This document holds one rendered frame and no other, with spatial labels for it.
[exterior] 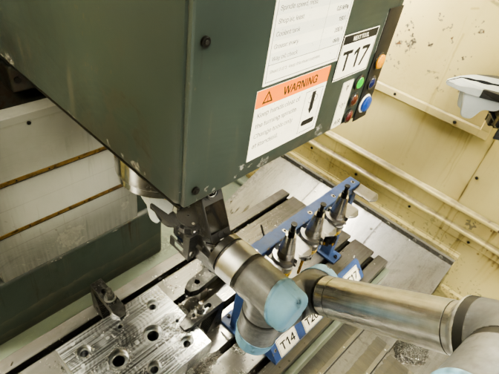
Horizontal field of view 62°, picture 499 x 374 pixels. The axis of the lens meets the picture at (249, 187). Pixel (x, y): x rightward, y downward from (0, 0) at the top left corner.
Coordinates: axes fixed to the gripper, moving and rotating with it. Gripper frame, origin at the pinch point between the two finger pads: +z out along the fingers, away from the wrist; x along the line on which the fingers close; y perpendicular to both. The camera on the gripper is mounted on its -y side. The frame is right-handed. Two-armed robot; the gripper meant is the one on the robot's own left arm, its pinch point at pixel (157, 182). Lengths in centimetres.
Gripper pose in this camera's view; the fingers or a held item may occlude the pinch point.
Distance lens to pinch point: 80.8
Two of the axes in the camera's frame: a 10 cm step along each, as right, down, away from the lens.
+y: -1.7, 7.3, 6.6
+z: -7.1, -5.5, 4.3
